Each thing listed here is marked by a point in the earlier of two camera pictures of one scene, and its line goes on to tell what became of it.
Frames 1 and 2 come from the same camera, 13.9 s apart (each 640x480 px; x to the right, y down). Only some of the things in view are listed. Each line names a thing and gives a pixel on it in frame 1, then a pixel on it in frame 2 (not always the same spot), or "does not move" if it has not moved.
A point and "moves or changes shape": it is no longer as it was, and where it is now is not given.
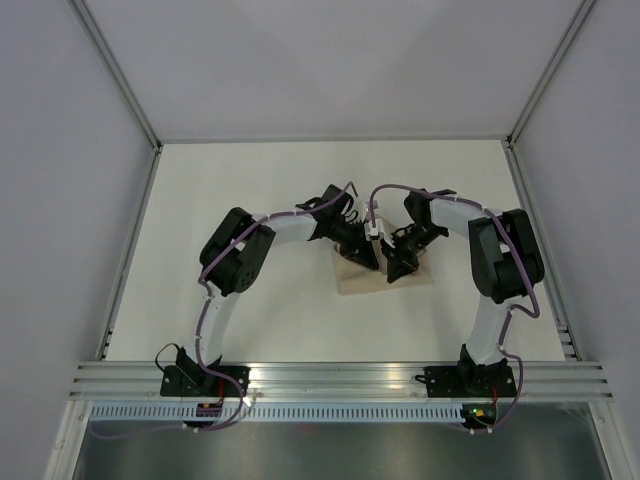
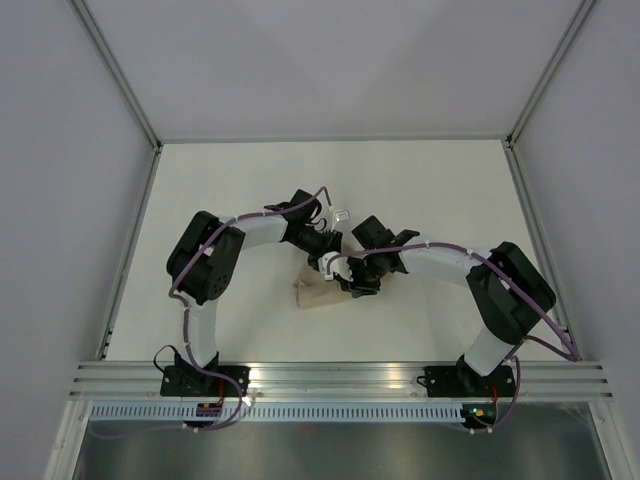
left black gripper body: [344, 232] → [315, 244]
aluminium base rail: [289, 380] does not move
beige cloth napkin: [354, 277] moves or changes shape
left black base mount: [188, 379] does not move
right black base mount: [468, 381] does not move
